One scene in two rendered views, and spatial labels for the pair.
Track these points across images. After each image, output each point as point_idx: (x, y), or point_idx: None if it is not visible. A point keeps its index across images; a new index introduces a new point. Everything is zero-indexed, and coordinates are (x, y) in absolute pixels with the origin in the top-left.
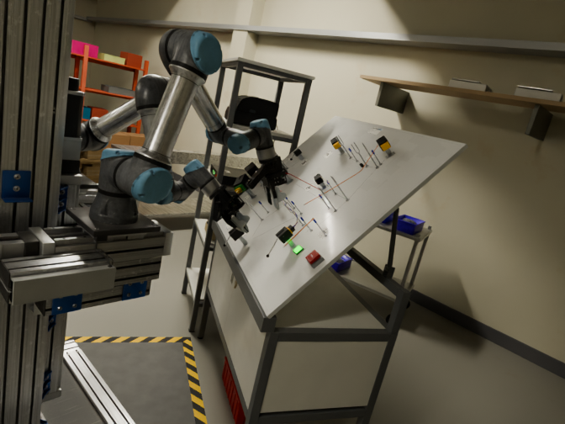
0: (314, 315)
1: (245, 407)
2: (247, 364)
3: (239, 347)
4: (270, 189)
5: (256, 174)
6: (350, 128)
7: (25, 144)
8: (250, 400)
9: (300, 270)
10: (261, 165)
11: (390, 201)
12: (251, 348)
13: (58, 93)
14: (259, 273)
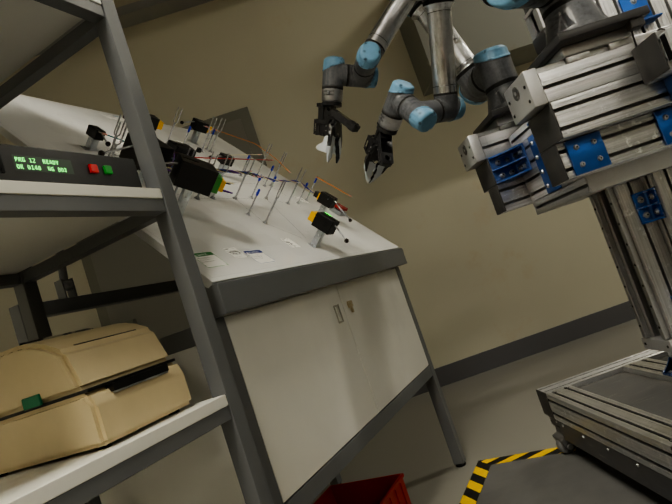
0: None
1: (428, 370)
2: (408, 337)
3: (396, 350)
4: (340, 138)
5: (347, 117)
6: (58, 108)
7: None
8: (425, 349)
9: (348, 221)
10: (334, 109)
11: (269, 170)
12: (401, 314)
13: None
14: (360, 243)
